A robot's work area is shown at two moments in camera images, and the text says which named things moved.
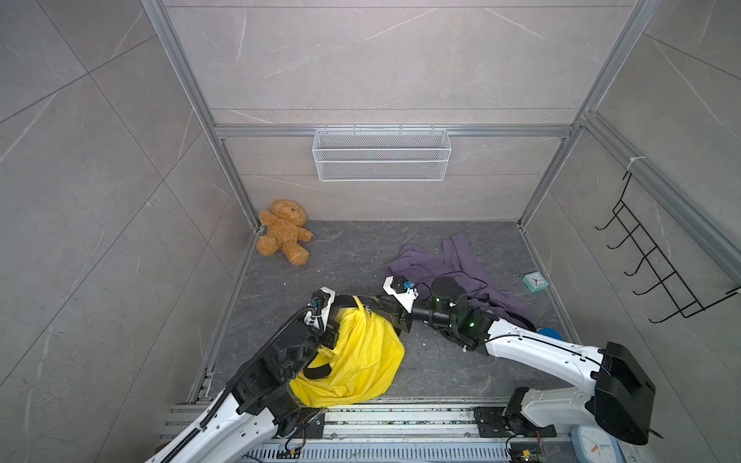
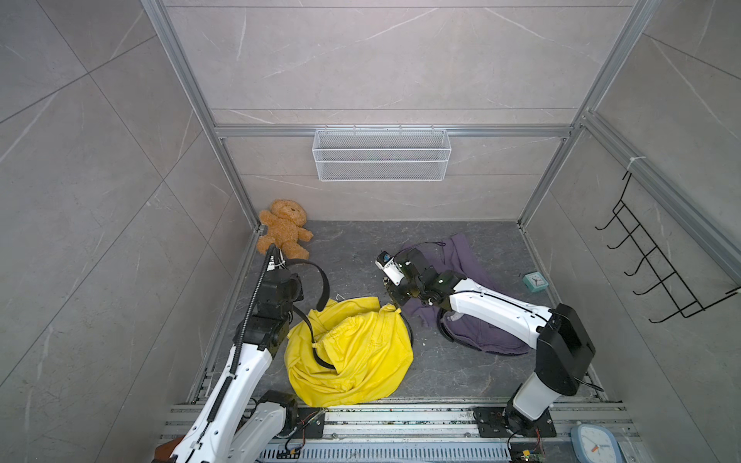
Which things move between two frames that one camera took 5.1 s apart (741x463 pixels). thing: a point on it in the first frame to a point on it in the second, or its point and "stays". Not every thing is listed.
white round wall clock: (591, 445) stays
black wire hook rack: (682, 295) stays
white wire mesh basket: (381, 154) stays
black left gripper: (329, 334) to (294, 288)
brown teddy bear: (284, 231) stays
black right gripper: (397, 316) to (396, 292)
